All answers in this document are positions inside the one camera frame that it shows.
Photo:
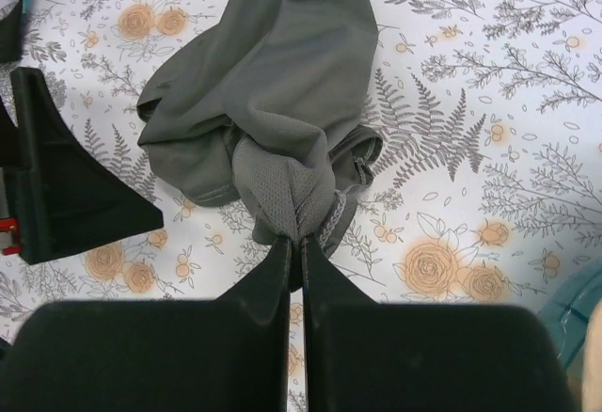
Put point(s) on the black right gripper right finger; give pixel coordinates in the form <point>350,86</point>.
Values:
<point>365,356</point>

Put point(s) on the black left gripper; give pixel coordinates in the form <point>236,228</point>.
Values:
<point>58,201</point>

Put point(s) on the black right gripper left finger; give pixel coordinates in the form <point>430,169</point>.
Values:
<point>225,354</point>

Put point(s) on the grey t shirt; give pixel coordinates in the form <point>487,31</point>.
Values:
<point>265,107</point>

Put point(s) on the folded black t shirt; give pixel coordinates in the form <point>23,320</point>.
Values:
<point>12,34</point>

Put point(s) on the floral patterned table mat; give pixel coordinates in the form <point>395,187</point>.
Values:
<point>486,190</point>

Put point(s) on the teal plastic basket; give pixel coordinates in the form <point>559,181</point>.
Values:
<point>567,313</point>

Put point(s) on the beige t shirt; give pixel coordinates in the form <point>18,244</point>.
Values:
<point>587,392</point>

